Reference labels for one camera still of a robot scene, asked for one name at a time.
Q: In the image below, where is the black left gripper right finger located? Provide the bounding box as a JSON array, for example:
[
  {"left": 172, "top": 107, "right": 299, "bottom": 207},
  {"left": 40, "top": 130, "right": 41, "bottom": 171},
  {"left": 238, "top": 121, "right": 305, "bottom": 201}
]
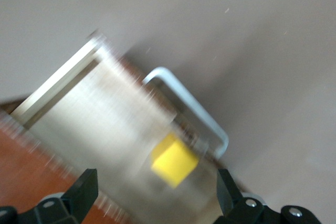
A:
[{"left": 216, "top": 168, "right": 265, "bottom": 224}]

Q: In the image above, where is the yellow block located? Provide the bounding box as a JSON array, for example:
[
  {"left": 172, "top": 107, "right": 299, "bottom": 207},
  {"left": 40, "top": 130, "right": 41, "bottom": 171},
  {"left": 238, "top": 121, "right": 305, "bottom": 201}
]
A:
[{"left": 151, "top": 132, "right": 200, "bottom": 189}]

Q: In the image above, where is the wooden drawer with white handle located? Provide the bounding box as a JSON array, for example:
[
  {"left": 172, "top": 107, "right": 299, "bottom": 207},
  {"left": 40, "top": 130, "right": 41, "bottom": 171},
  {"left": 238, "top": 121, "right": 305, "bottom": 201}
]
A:
[{"left": 10, "top": 31, "right": 229, "bottom": 224}]

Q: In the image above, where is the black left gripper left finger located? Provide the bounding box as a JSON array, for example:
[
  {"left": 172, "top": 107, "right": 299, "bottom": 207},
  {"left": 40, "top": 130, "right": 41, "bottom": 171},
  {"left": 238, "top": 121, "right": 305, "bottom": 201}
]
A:
[{"left": 35, "top": 168, "right": 99, "bottom": 224}]

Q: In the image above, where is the dark brown wooden cabinet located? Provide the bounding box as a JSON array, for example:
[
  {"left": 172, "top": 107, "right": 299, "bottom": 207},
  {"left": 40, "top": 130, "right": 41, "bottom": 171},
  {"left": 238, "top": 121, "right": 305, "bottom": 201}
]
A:
[{"left": 0, "top": 98, "right": 132, "bottom": 224}]

